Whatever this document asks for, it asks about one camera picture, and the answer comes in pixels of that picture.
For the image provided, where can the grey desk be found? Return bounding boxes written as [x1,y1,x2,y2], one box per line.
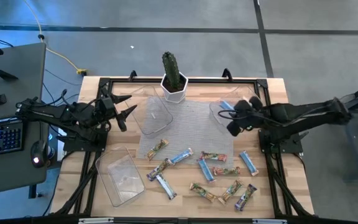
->
[0,42,48,197]

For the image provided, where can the grey woven table mat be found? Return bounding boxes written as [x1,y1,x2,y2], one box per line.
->
[136,96,235,166]

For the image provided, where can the black computer mouse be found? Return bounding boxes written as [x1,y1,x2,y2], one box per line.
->
[30,139,48,169]

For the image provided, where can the orange green granola bar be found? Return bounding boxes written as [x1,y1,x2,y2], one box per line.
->
[218,179,244,205]
[146,139,170,161]
[189,182,217,203]

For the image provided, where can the snack packets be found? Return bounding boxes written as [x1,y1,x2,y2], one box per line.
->
[197,159,216,184]

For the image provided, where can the white hexagonal plant pot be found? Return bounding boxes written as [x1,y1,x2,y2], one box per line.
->
[160,72,189,103]

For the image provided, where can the light blue granola bar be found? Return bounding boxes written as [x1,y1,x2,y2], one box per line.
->
[169,147,194,165]
[219,100,235,111]
[239,151,260,177]

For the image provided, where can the green cactus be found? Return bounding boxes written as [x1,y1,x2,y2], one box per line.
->
[161,51,181,90]

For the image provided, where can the yellow cable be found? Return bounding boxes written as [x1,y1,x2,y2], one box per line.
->
[23,0,88,77]

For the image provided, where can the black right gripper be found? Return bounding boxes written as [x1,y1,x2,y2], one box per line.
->
[227,96,270,137]

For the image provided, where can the clear plastic bin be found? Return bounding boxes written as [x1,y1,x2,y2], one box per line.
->
[123,85,174,138]
[209,85,262,133]
[94,146,147,208]

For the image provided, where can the red chewy granola bar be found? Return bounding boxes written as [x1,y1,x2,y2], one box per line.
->
[212,166,241,177]
[200,151,228,162]

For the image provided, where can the silver metal bracket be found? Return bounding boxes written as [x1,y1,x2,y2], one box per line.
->
[252,218,288,224]
[78,217,114,224]

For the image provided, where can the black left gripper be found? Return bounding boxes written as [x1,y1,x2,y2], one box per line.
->
[93,88,139,132]

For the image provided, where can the dark blue green granola bar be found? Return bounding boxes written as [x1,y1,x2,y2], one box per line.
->
[146,158,173,182]
[234,183,258,212]

